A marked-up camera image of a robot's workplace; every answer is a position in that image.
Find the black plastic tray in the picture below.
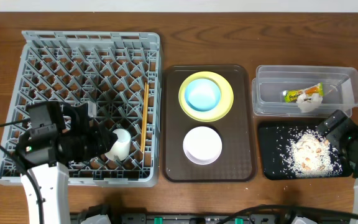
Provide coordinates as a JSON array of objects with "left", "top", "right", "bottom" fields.
[{"left": 257, "top": 119, "right": 351, "bottom": 180}]

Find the white paper tissue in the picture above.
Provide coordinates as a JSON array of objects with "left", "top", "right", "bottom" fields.
[{"left": 296, "top": 93, "right": 323, "bottom": 113}]

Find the yellow plate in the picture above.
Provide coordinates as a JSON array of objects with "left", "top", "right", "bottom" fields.
[{"left": 178, "top": 71, "right": 234, "bottom": 122}]

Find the cream white cup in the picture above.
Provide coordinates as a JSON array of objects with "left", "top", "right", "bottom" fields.
[{"left": 104, "top": 129, "right": 131, "bottom": 161}]

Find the grey plastic dishwasher rack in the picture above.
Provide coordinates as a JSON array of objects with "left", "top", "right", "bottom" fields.
[{"left": 0, "top": 30, "right": 162, "bottom": 187}]

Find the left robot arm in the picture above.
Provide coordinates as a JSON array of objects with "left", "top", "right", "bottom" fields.
[{"left": 15, "top": 101, "right": 117, "bottom": 223}]

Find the clear plastic bin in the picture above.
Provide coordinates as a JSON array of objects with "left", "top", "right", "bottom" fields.
[{"left": 252, "top": 65, "right": 358, "bottom": 118}]

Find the dark brown serving tray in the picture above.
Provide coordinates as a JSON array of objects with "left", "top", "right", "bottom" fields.
[{"left": 161, "top": 65, "right": 257, "bottom": 183}]

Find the white paper bowl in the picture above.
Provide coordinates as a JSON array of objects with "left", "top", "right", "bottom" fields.
[{"left": 183, "top": 126, "right": 223, "bottom": 166}]

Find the yellow green snack wrapper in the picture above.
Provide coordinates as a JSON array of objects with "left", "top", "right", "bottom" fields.
[{"left": 282, "top": 82, "right": 324, "bottom": 103}]

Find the light blue bowl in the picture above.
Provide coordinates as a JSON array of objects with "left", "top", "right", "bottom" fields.
[{"left": 185, "top": 78, "right": 221, "bottom": 112}]

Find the pile of rice and nuts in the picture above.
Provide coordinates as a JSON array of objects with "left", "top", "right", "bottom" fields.
[{"left": 276, "top": 126, "right": 343, "bottom": 179}]

